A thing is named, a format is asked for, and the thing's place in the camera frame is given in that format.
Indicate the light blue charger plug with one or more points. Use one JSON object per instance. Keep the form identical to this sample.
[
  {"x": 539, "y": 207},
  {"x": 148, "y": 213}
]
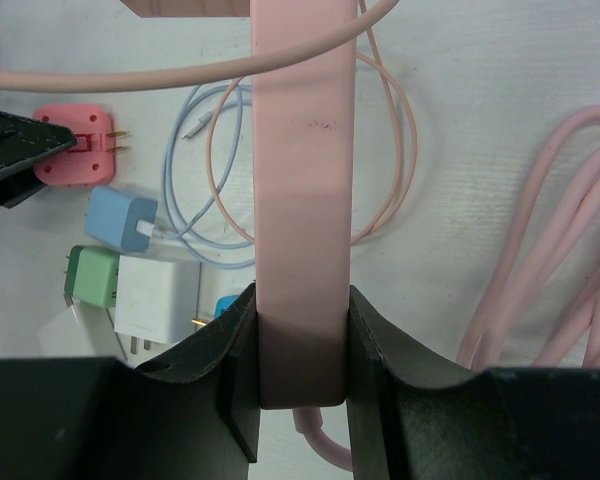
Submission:
[{"x": 120, "y": 219}]

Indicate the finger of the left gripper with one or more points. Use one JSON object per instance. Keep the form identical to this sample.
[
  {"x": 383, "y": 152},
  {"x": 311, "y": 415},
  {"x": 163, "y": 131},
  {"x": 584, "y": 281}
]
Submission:
[{"x": 25, "y": 142}]

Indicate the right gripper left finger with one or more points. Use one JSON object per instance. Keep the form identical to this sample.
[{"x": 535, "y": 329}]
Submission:
[{"x": 191, "y": 412}]

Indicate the white cube charger plug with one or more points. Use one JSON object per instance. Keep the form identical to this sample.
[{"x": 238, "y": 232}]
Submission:
[{"x": 156, "y": 300}]

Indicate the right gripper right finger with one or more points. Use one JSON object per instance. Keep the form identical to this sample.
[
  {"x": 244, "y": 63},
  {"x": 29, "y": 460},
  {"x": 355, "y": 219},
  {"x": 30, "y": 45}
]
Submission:
[{"x": 414, "y": 414}]

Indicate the red pink charger plug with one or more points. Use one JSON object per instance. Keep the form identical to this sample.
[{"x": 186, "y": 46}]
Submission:
[{"x": 92, "y": 160}]

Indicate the green charger plug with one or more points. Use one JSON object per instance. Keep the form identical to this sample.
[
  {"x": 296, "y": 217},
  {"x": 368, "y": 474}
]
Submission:
[{"x": 92, "y": 275}]

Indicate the pink power strip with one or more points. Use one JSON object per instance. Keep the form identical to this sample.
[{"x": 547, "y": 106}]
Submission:
[{"x": 303, "y": 159}]

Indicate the blue round plug adapter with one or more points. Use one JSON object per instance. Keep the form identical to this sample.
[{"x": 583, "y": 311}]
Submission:
[{"x": 222, "y": 305}]

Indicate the tan cube adapter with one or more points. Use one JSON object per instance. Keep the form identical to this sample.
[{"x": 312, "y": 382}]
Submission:
[{"x": 189, "y": 8}]

